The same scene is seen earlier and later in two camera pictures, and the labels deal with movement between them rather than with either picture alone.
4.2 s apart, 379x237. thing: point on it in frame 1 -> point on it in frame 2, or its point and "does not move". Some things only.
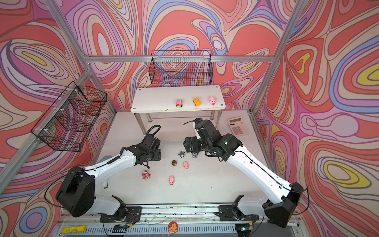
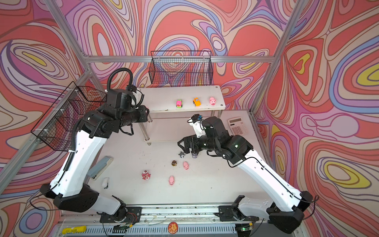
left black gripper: (158, 154) -> (144, 115)
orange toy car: (196, 101) does not move
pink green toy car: (179, 103) does not move
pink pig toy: (212, 100) does not move
